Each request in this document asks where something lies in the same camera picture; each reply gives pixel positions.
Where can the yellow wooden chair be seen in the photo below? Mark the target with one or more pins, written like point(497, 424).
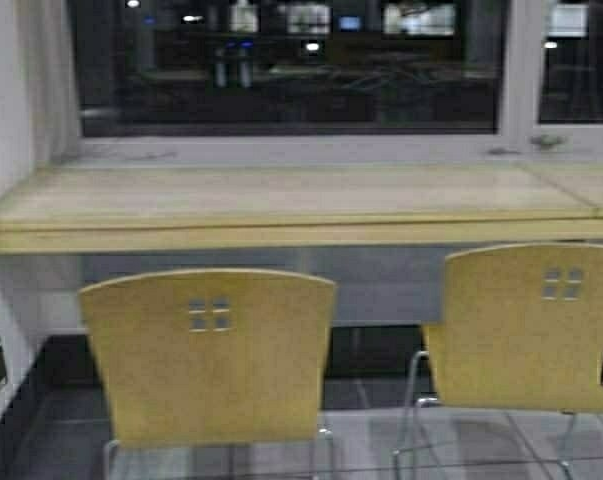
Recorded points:
point(521, 329)
point(209, 357)

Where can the white curtain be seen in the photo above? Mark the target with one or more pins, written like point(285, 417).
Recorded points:
point(46, 40)

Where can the dark glass window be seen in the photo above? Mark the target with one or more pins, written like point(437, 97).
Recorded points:
point(287, 68)

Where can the long wooden counter table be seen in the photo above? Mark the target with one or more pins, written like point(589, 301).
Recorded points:
point(90, 210)

